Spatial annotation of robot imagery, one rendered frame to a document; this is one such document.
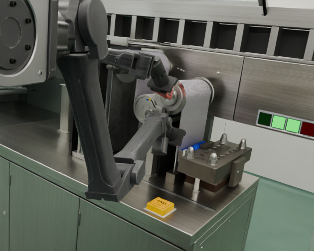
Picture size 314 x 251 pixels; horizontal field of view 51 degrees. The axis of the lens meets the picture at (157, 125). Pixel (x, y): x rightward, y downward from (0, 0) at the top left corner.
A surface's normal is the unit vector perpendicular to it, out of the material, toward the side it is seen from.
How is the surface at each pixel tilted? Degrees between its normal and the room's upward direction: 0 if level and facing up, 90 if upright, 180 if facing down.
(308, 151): 90
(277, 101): 90
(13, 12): 90
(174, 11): 90
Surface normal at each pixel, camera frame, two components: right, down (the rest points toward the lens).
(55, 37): 0.96, 0.18
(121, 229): -0.57, 0.14
